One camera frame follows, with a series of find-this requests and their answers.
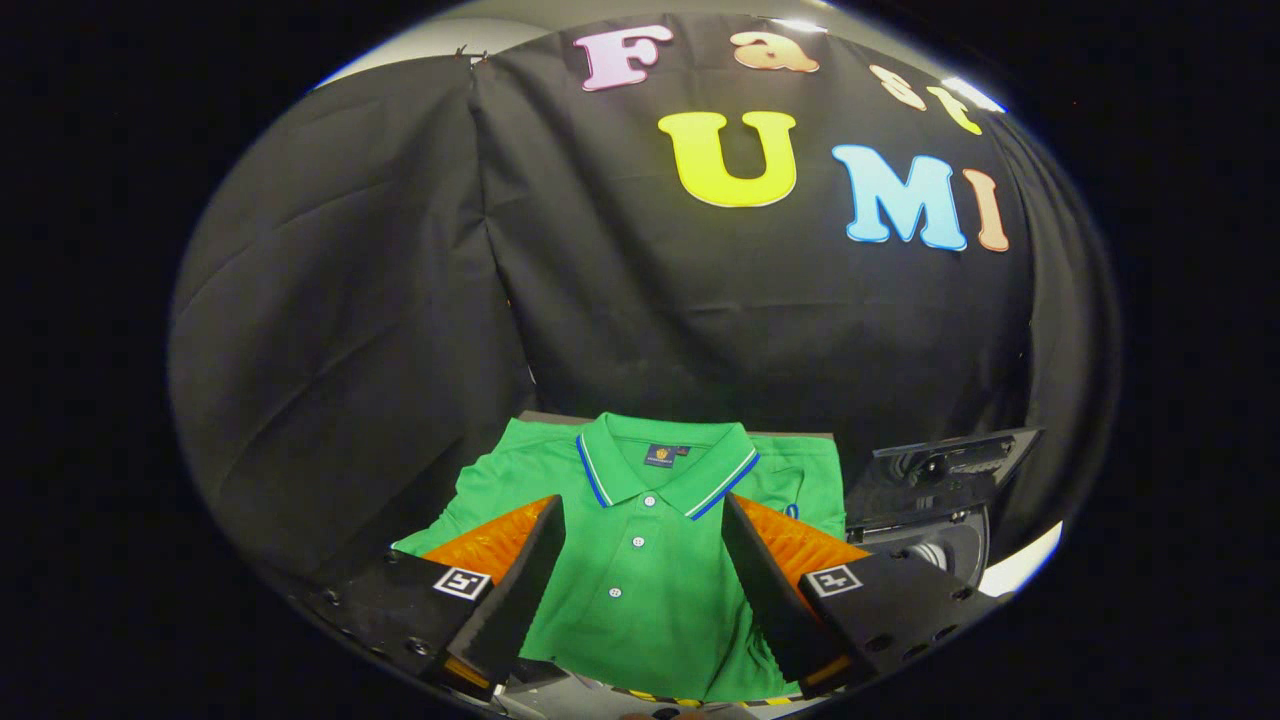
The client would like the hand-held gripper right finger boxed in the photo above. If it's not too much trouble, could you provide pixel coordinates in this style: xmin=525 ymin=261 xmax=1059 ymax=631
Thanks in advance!
xmin=720 ymin=492 xmax=993 ymax=701

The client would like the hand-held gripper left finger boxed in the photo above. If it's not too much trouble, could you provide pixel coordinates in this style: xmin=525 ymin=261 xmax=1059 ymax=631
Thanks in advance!
xmin=300 ymin=497 xmax=566 ymax=701

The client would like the grey cabinet with dark top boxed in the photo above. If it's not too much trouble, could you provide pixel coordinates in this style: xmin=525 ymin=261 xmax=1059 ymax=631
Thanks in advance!
xmin=390 ymin=410 xmax=851 ymax=716

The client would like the black backdrop cloth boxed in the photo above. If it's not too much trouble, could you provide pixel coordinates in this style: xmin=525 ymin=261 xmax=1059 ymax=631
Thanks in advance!
xmin=168 ymin=12 xmax=1121 ymax=601

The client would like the green polo shirt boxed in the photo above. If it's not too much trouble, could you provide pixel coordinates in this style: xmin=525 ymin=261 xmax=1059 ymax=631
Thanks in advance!
xmin=392 ymin=412 xmax=849 ymax=703

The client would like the small ceiling light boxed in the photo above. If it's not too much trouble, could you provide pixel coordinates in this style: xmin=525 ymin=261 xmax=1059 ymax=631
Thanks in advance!
xmin=940 ymin=75 xmax=1006 ymax=113

